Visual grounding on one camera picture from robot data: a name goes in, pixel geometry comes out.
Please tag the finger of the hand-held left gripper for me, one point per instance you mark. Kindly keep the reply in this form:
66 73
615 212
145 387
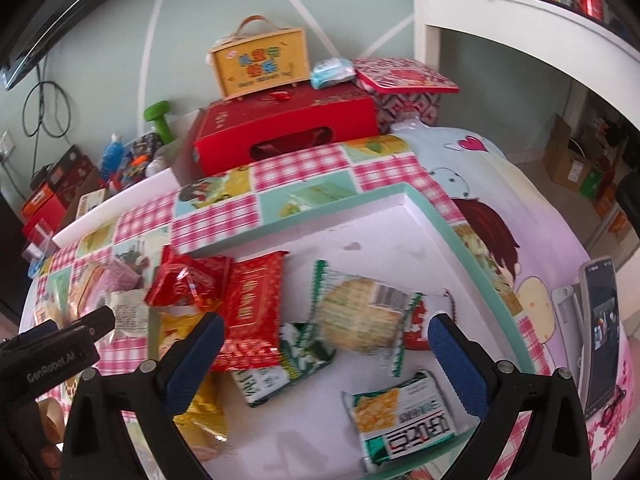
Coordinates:
97 322
37 331

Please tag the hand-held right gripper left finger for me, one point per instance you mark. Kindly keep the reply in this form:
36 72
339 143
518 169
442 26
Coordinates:
197 360

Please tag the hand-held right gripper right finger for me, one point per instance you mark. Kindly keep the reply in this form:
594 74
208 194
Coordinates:
455 365

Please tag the cream white snack packet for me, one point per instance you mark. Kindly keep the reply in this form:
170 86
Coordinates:
130 315

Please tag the pink snack packet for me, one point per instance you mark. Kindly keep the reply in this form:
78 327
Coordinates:
117 277

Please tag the yellow snack packet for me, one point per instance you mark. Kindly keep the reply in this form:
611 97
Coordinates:
205 410

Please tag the red and white wafer packet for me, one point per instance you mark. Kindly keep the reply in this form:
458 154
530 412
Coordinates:
417 322

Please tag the red patterned snack packet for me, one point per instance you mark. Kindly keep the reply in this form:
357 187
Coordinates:
250 310

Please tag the green biscuit packet yellow picture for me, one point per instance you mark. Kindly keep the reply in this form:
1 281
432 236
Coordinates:
400 420

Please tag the red crinkled snack bag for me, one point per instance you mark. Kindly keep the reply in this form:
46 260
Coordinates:
185 280

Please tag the green white biscuit packet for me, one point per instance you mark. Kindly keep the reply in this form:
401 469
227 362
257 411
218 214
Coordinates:
280 365

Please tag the round cracker clear packet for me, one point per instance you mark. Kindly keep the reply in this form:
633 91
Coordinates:
357 317

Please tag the teal-edged white cardboard tray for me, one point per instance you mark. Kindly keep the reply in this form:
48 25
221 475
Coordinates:
310 240

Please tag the person's left hand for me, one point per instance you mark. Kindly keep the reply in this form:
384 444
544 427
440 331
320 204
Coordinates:
50 457

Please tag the dark cabinet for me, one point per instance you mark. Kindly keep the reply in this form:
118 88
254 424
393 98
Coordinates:
12 260

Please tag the clear plastic box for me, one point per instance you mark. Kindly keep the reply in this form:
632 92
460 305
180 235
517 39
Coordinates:
40 245

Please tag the cream paper box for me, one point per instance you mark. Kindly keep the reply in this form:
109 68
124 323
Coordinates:
90 202

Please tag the white phone stand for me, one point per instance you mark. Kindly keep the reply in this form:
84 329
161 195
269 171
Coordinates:
567 310

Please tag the orange box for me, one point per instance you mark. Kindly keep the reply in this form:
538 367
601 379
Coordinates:
42 202

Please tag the smartphone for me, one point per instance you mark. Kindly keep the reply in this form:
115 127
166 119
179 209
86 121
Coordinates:
602 335

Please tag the dark red box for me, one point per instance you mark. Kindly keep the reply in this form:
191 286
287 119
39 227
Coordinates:
70 170

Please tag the blue liquid bottle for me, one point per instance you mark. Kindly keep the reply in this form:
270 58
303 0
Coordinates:
112 157

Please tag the colourful printed bag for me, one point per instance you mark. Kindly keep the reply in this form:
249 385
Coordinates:
142 152

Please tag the pale plastic bottle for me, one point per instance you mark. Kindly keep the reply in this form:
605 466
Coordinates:
167 152

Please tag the green dumbbell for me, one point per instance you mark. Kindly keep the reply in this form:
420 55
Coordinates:
159 117

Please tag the pink checkered tablecloth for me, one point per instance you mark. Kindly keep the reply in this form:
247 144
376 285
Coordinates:
300 165

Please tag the green box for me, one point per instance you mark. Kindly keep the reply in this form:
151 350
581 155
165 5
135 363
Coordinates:
591 184

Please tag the brown cardboard box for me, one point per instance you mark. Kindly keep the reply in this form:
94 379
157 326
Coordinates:
565 155

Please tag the red gift box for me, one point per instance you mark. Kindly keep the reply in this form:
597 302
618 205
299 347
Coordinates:
280 115

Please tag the red wrapped candy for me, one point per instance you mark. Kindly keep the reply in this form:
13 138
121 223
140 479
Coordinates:
282 96

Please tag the red patterned tin box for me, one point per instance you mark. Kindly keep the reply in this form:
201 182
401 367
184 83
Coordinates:
400 75

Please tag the wet wipes pack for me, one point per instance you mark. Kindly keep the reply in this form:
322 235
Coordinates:
332 72

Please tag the white desk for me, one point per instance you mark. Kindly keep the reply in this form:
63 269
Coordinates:
525 5

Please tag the white wall socket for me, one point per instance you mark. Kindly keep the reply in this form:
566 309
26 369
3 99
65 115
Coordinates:
6 144

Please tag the dark wall monitor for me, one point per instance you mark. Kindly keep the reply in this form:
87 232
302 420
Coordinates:
30 55

